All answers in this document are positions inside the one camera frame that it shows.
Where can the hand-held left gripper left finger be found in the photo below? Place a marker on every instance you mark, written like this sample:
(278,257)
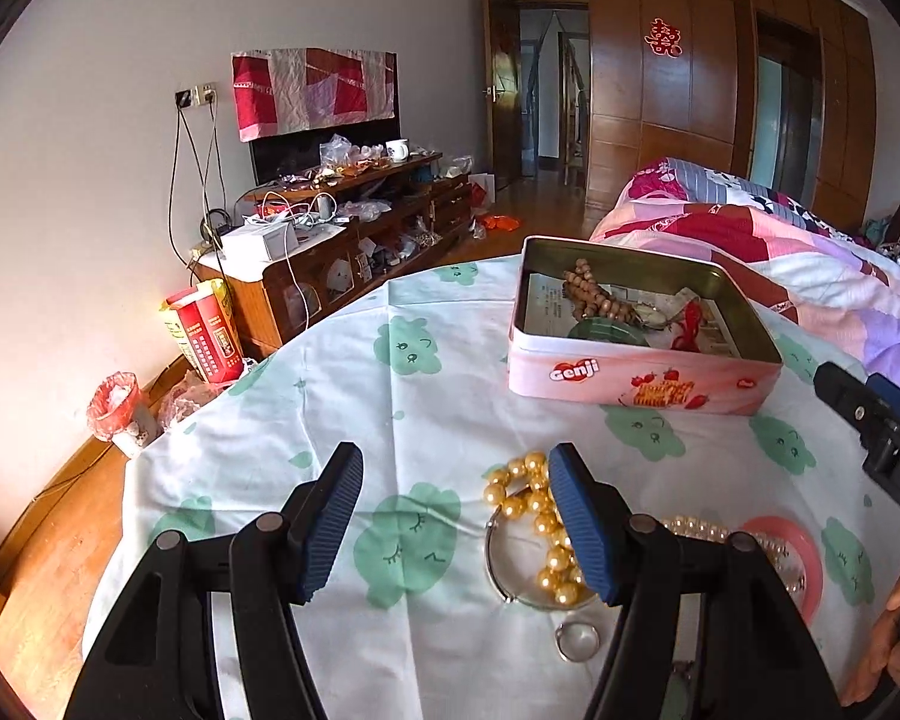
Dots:
(330,532)

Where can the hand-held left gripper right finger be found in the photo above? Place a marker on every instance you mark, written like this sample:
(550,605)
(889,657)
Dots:
(581,525)

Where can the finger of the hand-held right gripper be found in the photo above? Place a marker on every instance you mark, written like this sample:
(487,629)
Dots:
(844,394)

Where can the silver bangle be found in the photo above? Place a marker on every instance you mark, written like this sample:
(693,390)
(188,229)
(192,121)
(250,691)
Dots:
(490,555)

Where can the pink bangle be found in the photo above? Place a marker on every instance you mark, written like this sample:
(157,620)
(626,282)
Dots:
(810,551)

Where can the pink tin box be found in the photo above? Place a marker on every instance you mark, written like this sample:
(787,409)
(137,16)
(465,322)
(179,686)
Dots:
(607,382)

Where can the person's right hand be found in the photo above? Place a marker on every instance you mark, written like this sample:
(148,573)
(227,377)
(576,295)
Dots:
(881,637)

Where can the patchwork quilt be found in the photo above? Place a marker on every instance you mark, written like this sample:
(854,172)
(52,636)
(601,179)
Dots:
(757,240)

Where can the clear plastic bag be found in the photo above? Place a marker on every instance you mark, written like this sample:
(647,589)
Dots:
(191,401)

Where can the green jade bangle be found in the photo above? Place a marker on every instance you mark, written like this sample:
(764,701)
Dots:
(607,330)

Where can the red and yellow packet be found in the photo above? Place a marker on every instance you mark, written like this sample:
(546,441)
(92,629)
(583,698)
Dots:
(210,337)

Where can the bin with red bag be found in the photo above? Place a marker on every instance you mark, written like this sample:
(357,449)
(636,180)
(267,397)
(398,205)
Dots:
(116,409)

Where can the wooden television cabinet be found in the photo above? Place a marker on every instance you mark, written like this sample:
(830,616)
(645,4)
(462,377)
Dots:
(270,292)

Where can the white box device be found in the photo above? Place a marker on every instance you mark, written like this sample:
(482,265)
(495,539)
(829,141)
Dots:
(259,240)

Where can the orange bag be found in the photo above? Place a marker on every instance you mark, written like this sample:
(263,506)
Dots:
(499,225)

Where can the white shopping bag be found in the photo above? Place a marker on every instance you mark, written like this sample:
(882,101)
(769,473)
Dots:
(484,191)

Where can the wooden wardrobe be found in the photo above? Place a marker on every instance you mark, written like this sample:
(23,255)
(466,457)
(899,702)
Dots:
(630,105)

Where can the crumpled plastic bag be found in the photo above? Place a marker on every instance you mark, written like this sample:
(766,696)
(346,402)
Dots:
(336,150)

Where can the black television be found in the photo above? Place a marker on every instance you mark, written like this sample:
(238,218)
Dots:
(285,150)

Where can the white mug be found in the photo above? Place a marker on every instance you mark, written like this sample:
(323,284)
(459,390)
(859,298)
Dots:
(397,151)

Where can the red paper decoration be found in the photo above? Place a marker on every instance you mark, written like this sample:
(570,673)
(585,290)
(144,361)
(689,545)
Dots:
(664,37)

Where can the wooden door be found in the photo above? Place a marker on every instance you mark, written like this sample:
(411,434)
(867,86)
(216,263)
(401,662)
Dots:
(502,90)

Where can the red white patchwork cloth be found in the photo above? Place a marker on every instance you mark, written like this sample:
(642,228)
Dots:
(307,90)

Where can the wall power outlet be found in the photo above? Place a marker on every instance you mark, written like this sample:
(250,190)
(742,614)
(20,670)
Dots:
(195,96)

